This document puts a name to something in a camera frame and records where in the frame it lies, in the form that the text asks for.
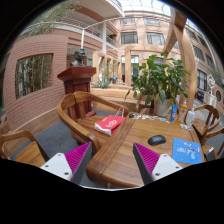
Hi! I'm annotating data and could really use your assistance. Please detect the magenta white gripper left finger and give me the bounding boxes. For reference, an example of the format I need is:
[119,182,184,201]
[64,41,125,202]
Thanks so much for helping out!
[41,142,92,185]

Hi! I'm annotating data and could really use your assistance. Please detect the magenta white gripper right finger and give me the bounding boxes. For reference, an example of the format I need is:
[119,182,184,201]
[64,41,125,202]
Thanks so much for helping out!
[133,143,182,185]

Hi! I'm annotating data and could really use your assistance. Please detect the black computer mouse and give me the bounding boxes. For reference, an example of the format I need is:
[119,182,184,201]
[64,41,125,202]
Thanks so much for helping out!
[148,135,166,146]

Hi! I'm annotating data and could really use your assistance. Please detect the blue mouse pad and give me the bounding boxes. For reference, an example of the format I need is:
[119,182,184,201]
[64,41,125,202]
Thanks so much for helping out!
[172,138,202,164]

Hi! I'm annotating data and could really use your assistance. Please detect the wooden table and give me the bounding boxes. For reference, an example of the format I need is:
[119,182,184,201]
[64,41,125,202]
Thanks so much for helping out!
[86,116,205,188]

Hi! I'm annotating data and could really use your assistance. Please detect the wooden armchair at left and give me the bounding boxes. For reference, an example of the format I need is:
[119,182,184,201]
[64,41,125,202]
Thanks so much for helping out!
[0,130,49,167]

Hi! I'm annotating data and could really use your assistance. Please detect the red paper shopping bag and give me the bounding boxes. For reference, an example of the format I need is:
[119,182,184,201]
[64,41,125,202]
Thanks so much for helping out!
[94,115,124,136]

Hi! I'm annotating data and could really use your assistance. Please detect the white plant pot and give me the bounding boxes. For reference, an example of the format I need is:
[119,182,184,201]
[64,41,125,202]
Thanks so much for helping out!
[154,99,169,117]

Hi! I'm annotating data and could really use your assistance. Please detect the wooden armchair behind table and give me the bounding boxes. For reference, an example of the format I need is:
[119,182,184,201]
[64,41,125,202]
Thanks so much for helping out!
[57,91,129,153]

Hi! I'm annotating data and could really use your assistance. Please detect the blue tube bottle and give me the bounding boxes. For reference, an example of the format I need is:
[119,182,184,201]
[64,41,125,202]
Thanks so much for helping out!
[170,104,178,122]

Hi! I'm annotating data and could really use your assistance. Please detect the clear sanitizer bottle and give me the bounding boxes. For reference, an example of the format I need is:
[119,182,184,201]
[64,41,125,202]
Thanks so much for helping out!
[185,109,196,127]

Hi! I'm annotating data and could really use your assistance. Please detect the yellow spray bottle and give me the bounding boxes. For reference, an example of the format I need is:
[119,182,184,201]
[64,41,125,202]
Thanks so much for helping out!
[178,100,188,123]

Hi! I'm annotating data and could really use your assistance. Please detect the wooden armchair at right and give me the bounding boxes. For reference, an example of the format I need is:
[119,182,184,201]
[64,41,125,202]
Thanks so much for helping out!
[190,104,224,159]

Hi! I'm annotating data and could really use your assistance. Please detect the green potted plant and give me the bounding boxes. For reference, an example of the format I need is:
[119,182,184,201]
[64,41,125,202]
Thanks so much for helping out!
[127,55,190,106]

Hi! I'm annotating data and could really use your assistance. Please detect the dark bronze bust statue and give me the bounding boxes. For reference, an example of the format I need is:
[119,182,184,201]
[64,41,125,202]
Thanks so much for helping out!
[70,49,85,67]

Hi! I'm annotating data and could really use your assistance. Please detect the red wooden pedestal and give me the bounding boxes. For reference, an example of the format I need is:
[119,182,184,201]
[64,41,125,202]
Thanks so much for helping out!
[57,67,96,122]

